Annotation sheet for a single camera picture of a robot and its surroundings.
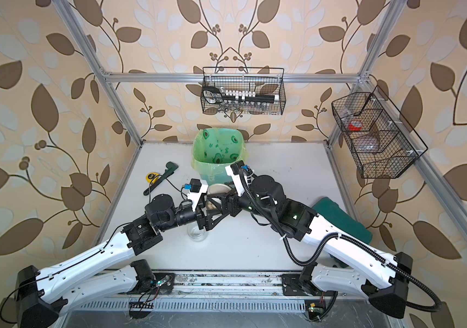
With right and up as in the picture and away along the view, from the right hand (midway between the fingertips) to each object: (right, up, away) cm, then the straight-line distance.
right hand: (216, 191), depth 63 cm
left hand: (+2, -4, +1) cm, 4 cm away
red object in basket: (+54, +23, +20) cm, 62 cm away
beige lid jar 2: (-11, -21, +21) cm, 32 cm away
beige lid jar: (-1, +1, 0) cm, 1 cm away
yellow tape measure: (-39, +1, +41) cm, 56 cm away
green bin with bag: (-5, +15, +36) cm, 40 cm away
